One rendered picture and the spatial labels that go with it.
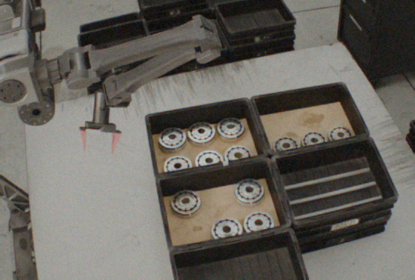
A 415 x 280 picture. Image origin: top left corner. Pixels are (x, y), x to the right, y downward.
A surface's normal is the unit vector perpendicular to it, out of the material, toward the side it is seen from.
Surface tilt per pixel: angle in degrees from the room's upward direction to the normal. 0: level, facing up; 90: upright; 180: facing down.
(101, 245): 0
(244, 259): 0
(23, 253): 0
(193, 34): 29
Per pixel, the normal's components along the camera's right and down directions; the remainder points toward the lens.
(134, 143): -0.05, -0.68
